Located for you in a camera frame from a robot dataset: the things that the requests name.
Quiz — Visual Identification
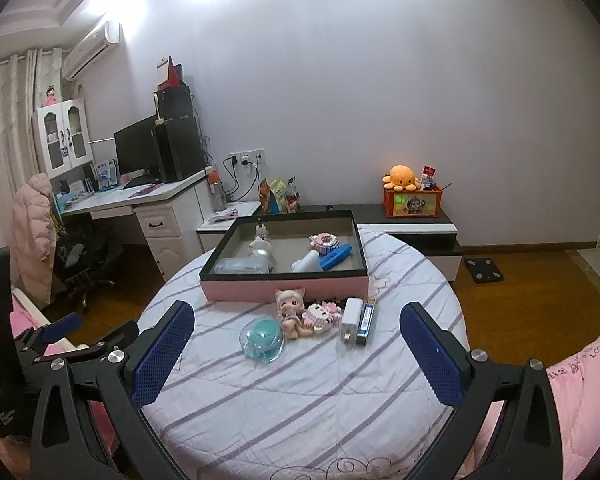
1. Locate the clear teal dome toy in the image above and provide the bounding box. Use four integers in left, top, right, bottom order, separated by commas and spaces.
239, 317, 287, 362

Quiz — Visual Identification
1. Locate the water bottle with orange lid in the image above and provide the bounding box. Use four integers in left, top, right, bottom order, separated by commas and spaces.
209, 170, 228, 211

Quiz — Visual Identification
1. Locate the white air conditioner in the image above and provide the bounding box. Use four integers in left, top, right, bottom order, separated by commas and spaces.
62, 21, 121, 80

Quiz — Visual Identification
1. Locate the white glass-door cabinet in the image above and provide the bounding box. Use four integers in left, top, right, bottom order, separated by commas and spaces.
31, 99, 93, 180

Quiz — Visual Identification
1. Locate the pearl white sphere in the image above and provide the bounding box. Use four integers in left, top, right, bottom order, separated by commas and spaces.
249, 239, 280, 266

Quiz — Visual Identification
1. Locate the black computer tower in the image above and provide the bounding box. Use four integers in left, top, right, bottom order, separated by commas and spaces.
154, 119, 207, 183

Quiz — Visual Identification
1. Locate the cat-eared girl figurine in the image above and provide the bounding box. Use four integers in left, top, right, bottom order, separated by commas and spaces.
274, 288, 311, 340

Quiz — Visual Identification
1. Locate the blue white box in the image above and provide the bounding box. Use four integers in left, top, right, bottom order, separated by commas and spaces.
94, 159, 118, 192

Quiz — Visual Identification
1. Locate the white wall outlet strip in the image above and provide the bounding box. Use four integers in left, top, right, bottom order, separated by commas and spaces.
228, 149, 266, 166

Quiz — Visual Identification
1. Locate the orange printed crate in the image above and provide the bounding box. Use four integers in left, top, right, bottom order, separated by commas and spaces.
384, 186, 443, 219

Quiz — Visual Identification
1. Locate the blue silver harmonica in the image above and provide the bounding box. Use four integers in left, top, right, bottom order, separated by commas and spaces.
357, 297, 378, 347

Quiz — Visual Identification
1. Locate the black keyboard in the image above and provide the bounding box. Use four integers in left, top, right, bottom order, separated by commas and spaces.
122, 175, 163, 190

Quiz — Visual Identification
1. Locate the black computer monitor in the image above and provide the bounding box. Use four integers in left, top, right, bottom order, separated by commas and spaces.
114, 115, 162, 185

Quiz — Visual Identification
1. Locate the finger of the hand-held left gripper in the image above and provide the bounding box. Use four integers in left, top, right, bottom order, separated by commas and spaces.
55, 321, 140, 362
15, 311, 83, 356

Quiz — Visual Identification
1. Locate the pink box with black rim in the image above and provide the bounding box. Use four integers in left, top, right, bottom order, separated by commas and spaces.
200, 210, 370, 303

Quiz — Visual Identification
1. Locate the pink round block toy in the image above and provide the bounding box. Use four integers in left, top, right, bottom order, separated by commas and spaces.
308, 232, 342, 256

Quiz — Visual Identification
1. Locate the black office chair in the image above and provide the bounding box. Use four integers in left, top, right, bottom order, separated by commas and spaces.
55, 232, 118, 313

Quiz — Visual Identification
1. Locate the pink puffer jacket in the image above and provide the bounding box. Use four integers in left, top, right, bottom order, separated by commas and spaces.
12, 172, 56, 306

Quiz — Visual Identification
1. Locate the white striped quilt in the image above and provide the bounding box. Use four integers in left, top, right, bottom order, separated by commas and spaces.
137, 225, 468, 480

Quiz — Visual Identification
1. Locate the black speaker box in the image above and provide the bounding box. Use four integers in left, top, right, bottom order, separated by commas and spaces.
155, 85, 193, 122

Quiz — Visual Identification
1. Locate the white curtain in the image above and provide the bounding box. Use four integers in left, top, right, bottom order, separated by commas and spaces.
0, 47, 63, 256

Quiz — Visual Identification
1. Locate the pale snack bag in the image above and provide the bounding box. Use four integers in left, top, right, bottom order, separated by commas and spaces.
285, 176, 302, 213

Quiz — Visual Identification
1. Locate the long blue case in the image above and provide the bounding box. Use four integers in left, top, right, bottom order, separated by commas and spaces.
319, 244, 353, 270

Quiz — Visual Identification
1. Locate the black bathroom scale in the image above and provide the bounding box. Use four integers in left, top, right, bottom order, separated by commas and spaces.
464, 256, 505, 283

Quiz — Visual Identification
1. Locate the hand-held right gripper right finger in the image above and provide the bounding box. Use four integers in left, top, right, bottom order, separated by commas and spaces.
399, 301, 566, 480

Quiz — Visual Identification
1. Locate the orange octopus plush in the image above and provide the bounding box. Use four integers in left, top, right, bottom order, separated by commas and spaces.
383, 164, 422, 192

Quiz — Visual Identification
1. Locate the pink quilt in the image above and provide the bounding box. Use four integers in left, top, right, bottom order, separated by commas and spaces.
472, 322, 600, 480

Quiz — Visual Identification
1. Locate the yellow blue snack bag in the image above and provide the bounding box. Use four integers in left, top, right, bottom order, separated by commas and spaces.
270, 178, 288, 216

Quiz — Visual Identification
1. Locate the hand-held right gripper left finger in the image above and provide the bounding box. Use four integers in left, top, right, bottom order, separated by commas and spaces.
30, 300, 196, 480

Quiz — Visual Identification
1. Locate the clear plastic case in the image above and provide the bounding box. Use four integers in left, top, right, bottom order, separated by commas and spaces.
215, 256, 271, 275

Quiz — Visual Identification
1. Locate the pink white kitten toy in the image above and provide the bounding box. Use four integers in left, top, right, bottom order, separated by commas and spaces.
301, 300, 342, 333

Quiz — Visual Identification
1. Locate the white desk with drawers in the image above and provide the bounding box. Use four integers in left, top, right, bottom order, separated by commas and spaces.
55, 165, 216, 281

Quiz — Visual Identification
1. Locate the white charger block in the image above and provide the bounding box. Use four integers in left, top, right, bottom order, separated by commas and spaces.
340, 297, 365, 345

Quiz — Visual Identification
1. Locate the red box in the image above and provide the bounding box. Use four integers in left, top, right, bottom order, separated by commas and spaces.
156, 56, 185, 90

